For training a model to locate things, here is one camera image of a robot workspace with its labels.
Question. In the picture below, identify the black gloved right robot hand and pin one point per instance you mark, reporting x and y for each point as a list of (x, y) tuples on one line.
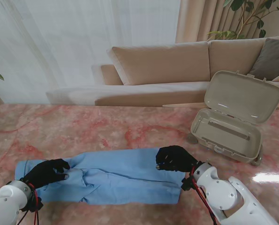
[(176, 159)]

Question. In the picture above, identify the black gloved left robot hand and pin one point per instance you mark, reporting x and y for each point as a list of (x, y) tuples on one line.
[(45, 173)]

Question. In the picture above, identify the light blue shirt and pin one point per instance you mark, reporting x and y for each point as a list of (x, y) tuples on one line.
[(120, 178)]

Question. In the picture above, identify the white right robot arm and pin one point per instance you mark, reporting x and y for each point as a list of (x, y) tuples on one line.
[(223, 197)]

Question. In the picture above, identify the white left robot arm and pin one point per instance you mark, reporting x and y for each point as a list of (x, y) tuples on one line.
[(5, 204)]

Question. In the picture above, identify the beige hard-shell suitcase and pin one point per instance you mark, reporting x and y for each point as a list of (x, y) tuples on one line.
[(242, 98)]

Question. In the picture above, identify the beige fabric sofa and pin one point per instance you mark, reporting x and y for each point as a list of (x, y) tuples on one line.
[(162, 63)]

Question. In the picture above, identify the white sheer curtain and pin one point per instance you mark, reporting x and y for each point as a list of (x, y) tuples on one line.
[(71, 47)]

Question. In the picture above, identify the grey sofa cushion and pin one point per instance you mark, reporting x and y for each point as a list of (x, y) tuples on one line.
[(270, 58)]

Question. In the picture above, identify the beige curtain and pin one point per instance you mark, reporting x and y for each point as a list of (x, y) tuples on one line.
[(200, 21)]

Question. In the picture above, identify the tall green leafy plant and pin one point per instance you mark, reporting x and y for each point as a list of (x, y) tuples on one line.
[(244, 5)]

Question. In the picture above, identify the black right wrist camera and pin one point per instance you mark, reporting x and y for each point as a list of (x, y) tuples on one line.
[(187, 184)]

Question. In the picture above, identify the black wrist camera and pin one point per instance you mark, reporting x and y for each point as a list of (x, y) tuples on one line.
[(33, 206), (187, 184)]

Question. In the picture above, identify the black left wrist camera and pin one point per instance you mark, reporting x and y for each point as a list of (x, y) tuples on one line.
[(33, 206)]

